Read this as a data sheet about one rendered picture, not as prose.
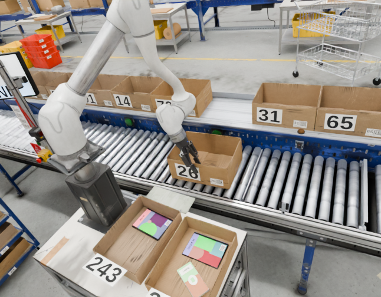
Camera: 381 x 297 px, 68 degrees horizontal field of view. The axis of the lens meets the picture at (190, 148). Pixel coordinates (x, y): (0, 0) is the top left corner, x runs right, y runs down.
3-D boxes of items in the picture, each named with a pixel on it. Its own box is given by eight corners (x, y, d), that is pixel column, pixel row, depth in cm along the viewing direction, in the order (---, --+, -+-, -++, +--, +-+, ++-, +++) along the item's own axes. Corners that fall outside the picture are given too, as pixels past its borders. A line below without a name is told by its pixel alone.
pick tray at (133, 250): (98, 260, 143) (91, 250, 137) (144, 205, 167) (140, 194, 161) (140, 286, 129) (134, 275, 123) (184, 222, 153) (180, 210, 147)
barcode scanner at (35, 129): (45, 144, 193) (36, 131, 187) (35, 143, 198) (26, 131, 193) (52, 138, 197) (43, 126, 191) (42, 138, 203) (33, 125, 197)
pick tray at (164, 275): (148, 294, 126) (143, 283, 120) (188, 226, 151) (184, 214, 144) (206, 323, 113) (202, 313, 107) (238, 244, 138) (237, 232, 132)
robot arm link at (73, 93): (37, 124, 135) (40, 105, 152) (69, 138, 144) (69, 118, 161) (127, -20, 116) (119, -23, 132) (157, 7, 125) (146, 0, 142)
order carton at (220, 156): (171, 178, 182) (166, 158, 172) (189, 149, 202) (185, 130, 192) (229, 190, 166) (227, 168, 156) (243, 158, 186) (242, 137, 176)
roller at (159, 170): (148, 185, 188) (145, 180, 185) (181, 138, 222) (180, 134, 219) (154, 186, 186) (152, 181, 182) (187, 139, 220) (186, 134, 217)
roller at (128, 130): (89, 171, 209) (87, 165, 206) (128, 131, 244) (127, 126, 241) (95, 172, 207) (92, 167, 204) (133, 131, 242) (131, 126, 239)
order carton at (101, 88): (82, 105, 257) (74, 88, 246) (102, 89, 277) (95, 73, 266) (115, 108, 241) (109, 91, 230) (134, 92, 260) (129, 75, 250)
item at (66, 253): (34, 259, 153) (31, 256, 151) (105, 185, 190) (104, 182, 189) (194, 357, 107) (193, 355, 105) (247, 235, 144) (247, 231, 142)
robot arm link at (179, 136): (164, 136, 154) (170, 145, 157) (177, 134, 149) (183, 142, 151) (172, 126, 160) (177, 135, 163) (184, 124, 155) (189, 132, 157)
